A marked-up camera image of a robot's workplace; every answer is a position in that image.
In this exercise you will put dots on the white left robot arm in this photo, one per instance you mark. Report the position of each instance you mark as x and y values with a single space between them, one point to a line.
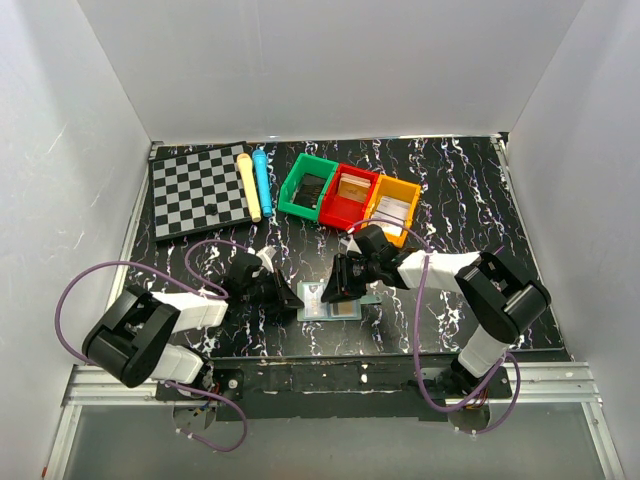
131 341

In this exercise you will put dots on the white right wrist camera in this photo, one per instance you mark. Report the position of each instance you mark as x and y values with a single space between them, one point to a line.
348 243

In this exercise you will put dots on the green plastic bin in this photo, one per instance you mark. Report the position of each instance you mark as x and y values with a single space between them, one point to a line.
305 163

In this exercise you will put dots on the mint green card holder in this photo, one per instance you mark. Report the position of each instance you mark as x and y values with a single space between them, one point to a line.
366 300

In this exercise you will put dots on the orange plastic bin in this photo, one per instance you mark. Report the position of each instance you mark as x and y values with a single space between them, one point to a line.
396 188

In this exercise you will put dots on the cream yellow marker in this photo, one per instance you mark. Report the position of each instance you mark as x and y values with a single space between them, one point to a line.
245 166

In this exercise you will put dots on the black cards in green bin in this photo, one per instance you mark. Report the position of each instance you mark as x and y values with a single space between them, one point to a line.
308 191

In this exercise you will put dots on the white cards in orange bin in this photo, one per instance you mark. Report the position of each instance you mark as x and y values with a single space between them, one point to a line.
390 213

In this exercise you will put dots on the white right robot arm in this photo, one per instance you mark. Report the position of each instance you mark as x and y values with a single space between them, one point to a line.
504 296

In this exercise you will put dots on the blue marker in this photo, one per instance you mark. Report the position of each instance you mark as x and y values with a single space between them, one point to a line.
260 163

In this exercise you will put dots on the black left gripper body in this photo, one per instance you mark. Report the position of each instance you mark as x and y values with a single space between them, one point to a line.
262 294

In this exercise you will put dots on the gold striped credit card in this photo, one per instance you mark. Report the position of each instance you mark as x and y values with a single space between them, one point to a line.
346 309

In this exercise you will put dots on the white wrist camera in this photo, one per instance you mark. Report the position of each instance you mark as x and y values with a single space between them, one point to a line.
348 243
266 255

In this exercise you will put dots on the white VIP credit card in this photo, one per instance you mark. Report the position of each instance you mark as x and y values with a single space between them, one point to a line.
314 309

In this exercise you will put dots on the tan cards in red bin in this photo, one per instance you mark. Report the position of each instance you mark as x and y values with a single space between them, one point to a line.
353 187

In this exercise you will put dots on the black grey checkerboard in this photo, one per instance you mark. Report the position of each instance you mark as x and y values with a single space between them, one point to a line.
185 179

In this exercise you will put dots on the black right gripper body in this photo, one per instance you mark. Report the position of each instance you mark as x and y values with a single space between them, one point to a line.
359 274

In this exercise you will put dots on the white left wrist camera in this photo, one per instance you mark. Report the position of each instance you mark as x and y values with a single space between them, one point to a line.
266 255

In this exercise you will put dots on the red plastic bin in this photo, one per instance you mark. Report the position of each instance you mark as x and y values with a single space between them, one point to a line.
339 212

